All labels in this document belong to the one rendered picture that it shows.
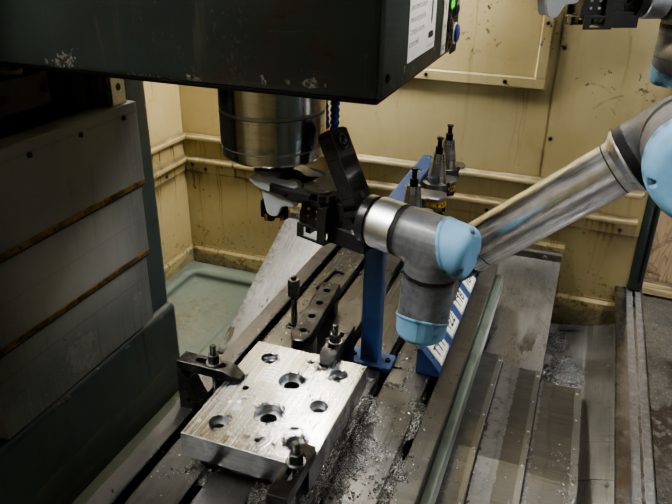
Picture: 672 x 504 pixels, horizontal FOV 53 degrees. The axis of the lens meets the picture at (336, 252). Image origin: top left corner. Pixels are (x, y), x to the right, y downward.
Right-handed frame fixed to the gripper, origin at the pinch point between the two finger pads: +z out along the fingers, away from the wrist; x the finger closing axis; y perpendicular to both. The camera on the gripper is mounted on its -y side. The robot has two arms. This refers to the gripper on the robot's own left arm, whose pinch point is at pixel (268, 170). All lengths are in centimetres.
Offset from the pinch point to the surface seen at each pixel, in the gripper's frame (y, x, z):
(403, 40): -23.0, 1.7, -20.5
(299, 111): -11.8, -3.0, -7.8
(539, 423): 65, 51, -39
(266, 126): -9.8, -6.7, -5.0
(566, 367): 71, 86, -36
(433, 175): 15, 53, -3
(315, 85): -17.9, -9.1, -14.9
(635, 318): 57, 98, -47
